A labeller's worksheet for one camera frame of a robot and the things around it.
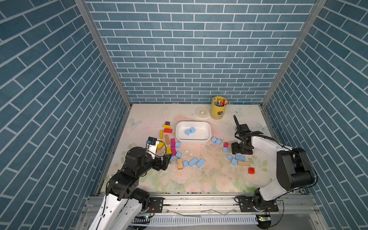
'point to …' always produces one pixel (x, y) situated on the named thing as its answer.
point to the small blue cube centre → (185, 163)
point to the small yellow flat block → (166, 126)
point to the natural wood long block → (167, 140)
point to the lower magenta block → (173, 150)
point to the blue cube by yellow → (178, 155)
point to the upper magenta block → (172, 142)
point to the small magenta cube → (225, 144)
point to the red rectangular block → (168, 130)
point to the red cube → (251, 170)
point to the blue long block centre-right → (200, 163)
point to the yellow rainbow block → (160, 145)
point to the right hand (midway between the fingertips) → (239, 151)
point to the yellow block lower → (168, 150)
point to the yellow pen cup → (218, 106)
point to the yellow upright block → (161, 134)
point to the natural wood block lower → (179, 164)
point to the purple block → (167, 123)
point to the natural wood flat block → (244, 163)
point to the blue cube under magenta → (224, 149)
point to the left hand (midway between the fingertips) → (167, 153)
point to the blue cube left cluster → (187, 132)
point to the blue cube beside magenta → (178, 144)
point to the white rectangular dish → (202, 135)
